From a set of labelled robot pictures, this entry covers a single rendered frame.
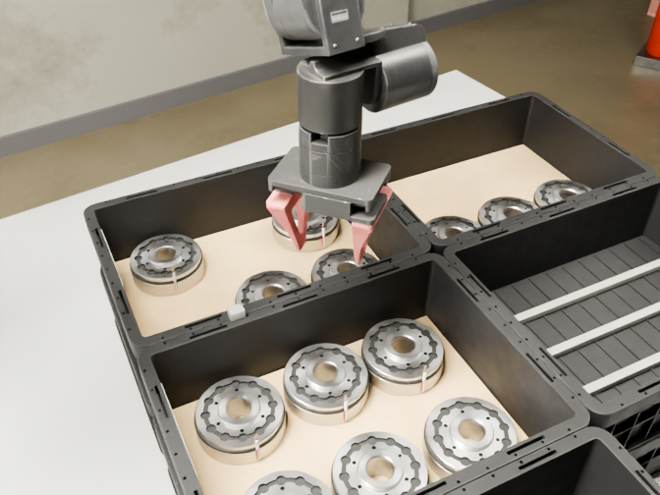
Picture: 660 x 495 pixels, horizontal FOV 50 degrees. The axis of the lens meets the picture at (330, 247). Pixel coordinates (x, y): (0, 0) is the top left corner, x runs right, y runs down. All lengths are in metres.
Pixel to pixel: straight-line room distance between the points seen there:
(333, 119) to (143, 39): 2.54
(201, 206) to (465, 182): 0.45
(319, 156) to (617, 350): 0.53
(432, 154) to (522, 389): 0.53
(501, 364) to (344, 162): 0.35
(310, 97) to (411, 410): 0.43
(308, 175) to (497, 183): 0.65
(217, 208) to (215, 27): 2.18
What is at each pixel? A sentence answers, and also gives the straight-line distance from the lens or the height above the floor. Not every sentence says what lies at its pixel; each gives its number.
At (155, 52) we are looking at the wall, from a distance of 3.15.
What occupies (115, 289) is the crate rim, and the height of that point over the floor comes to 0.93.
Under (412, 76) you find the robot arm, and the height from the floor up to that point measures 1.24.
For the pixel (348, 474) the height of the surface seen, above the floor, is 0.86.
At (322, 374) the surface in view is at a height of 0.84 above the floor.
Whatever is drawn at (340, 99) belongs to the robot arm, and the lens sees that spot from 0.59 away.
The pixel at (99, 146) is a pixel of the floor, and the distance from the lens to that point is 3.04.
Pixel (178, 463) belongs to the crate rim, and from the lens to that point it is 0.72.
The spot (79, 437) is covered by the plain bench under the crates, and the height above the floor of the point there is 0.70.
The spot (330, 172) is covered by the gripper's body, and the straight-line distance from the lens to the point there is 0.63.
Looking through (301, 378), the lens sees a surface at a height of 0.86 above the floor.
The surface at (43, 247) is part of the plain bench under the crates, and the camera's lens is 1.38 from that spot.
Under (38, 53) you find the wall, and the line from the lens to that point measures 3.00.
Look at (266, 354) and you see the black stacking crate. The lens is 0.88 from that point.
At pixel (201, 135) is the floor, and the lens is 3.02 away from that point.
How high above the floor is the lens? 1.52
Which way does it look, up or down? 40 degrees down
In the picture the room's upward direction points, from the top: straight up
